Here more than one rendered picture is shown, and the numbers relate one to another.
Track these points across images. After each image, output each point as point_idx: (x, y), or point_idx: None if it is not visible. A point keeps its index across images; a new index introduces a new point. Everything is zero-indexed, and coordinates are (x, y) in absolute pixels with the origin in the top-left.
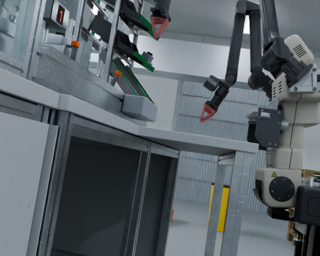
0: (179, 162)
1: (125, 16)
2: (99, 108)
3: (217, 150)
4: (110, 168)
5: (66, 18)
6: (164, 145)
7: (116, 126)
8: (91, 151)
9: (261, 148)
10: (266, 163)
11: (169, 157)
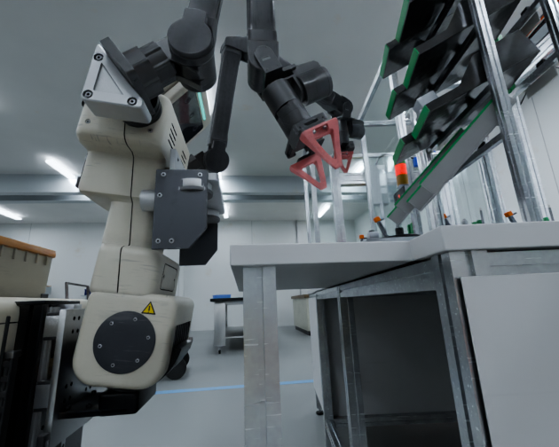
0: (452, 308)
1: (439, 74)
2: None
3: None
4: None
5: (403, 192)
6: (350, 280)
7: (318, 289)
8: None
9: (166, 244)
10: (159, 285)
11: (510, 288)
